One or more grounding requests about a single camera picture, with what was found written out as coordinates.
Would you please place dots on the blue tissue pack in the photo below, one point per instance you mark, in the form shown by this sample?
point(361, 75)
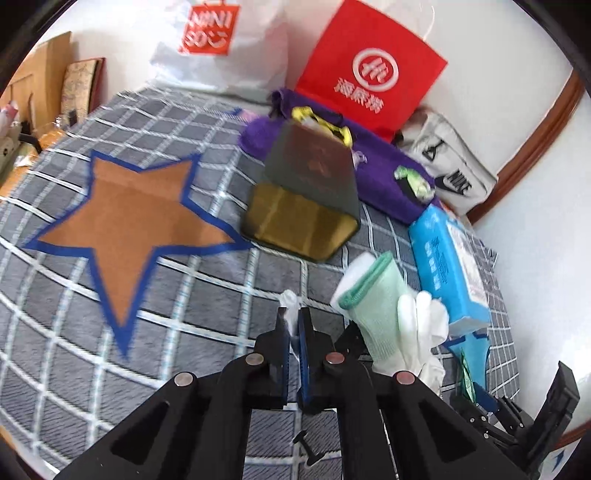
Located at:
point(443, 267)

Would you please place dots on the light green wipes packet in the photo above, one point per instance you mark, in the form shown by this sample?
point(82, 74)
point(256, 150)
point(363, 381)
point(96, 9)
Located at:
point(415, 182)

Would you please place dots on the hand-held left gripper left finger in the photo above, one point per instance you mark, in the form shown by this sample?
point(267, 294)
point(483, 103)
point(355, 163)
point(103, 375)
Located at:
point(282, 360)

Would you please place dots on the grey checked tablecloth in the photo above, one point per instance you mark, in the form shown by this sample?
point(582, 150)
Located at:
point(198, 314)

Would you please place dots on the white glove green cuff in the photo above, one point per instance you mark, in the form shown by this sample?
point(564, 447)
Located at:
point(388, 318)

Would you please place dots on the grey waist bag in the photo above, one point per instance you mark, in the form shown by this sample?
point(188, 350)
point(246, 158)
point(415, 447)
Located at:
point(452, 166)

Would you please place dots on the patterned picture book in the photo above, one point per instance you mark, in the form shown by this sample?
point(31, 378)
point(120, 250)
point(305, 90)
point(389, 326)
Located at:
point(83, 87)

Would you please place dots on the white plastic shopping bag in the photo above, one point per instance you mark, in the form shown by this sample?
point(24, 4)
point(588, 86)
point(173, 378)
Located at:
point(240, 50)

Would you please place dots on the purple fabric tray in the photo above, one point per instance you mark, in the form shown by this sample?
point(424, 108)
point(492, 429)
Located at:
point(383, 189)

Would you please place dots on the red paper bag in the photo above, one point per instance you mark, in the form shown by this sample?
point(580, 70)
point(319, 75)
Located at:
point(369, 69)

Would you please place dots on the wooden headboard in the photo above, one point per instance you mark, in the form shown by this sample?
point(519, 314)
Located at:
point(41, 69)

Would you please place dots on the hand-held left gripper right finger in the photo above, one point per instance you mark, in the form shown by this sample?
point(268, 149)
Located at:
point(304, 364)

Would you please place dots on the brown wooden door frame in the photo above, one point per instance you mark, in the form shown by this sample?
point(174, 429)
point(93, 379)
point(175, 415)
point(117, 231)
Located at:
point(540, 147)

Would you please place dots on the yellow mesh pouch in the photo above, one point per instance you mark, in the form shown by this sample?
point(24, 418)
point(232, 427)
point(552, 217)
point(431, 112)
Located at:
point(302, 113)

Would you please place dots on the dark tea tin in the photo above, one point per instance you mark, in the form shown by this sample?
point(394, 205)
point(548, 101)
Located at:
point(309, 184)

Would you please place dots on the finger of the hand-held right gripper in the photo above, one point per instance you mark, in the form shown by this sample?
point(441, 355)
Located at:
point(485, 398)
point(471, 422)

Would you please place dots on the small white packet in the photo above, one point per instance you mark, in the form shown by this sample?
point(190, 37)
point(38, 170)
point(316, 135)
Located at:
point(290, 307)

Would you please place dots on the dark green sachet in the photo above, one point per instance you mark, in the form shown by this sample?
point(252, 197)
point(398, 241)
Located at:
point(467, 376)

